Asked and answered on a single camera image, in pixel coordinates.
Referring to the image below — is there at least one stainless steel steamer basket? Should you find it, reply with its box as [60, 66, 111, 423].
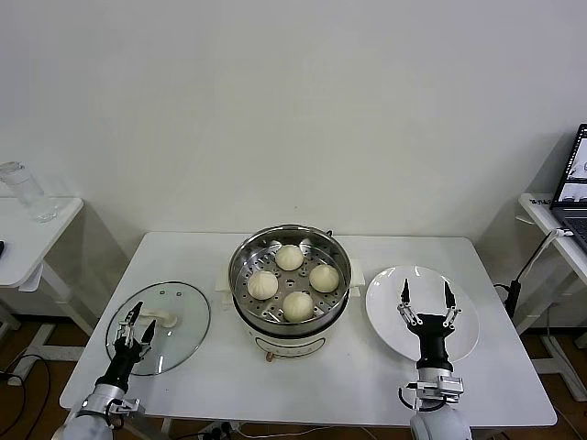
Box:
[227, 223, 354, 338]

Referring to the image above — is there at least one laptop power cable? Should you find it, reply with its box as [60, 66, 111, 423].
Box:
[493, 227, 573, 325]

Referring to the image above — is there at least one black floor cable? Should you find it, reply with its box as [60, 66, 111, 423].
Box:
[0, 352, 52, 440]

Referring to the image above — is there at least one clear glass jar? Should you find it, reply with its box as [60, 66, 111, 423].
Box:
[0, 160, 62, 225]

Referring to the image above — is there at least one white desk with label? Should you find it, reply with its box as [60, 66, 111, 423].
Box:
[517, 192, 587, 400]

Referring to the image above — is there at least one white round plate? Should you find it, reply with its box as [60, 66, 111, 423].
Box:
[365, 265, 482, 367]

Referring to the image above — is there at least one round glass pot lid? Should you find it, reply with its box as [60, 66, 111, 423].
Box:
[105, 280, 212, 377]

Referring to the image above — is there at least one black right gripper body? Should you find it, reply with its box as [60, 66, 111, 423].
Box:
[411, 313, 456, 369]

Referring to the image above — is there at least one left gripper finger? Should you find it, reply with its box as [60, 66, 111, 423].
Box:
[136, 318, 158, 356]
[114, 301, 145, 346]

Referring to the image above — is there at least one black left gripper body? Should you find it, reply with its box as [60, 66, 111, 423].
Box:
[94, 341, 142, 391]

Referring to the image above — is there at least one white power strip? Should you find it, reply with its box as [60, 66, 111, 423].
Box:
[199, 420, 244, 439]

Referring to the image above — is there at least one white steamed baozi bun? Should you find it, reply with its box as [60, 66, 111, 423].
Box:
[308, 264, 340, 293]
[274, 244, 305, 271]
[247, 269, 280, 301]
[282, 291, 316, 323]

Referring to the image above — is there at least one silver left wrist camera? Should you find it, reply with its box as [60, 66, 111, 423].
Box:
[105, 396, 142, 419]

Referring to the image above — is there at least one white side table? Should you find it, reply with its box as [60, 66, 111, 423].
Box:
[0, 195, 100, 363]

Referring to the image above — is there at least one open dark laptop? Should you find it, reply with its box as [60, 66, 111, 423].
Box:
[549, 123, 587, 256]

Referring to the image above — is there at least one white electric cooker pot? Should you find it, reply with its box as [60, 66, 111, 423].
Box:
[214, 258, 366, 364]

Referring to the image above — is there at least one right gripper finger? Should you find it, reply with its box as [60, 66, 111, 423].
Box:
[441, 280, 462, 329]
[396, 277, 421, 328]

